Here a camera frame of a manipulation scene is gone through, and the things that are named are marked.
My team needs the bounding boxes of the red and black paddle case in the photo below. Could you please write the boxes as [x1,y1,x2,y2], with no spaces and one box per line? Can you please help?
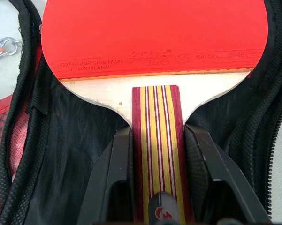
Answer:
[0,0,282,225]

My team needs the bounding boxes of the silver metal carabiner clip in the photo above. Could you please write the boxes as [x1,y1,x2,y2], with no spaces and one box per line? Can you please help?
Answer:
[0,37,23,64]

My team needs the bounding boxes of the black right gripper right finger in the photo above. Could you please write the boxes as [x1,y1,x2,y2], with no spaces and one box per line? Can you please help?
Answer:
[184,123,272,225]

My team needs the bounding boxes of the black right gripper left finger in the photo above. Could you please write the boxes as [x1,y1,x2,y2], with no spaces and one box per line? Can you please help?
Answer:
[76,128,135,224]

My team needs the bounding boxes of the red table tennis paddle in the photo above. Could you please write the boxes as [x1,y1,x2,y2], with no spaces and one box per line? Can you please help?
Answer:
[41,0,269,225]

